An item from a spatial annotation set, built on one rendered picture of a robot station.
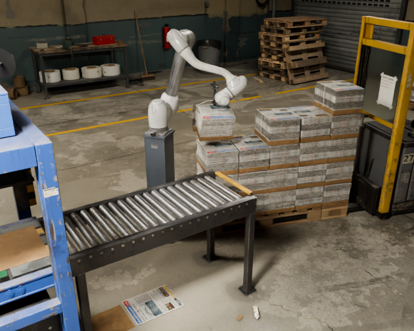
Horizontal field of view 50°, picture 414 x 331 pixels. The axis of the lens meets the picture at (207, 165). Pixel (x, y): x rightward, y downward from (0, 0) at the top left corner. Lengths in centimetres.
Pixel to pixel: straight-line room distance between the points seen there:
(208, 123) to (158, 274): 129
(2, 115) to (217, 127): 199
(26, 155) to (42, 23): 781
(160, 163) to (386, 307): 206
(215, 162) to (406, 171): 187
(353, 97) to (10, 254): 301
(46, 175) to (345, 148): 293
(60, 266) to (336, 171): 282
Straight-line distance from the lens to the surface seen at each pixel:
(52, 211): 214
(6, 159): 201
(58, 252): 226
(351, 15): 1152
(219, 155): 375
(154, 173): 378
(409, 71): 416
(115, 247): 262
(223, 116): 364
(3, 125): 214
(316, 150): 413
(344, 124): 417
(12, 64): 280
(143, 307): 337
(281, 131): 389
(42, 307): 244
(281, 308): 338
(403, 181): 462
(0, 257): 269
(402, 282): 389
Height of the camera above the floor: 222
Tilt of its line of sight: 24 degrees down
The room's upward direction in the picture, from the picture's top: straight up
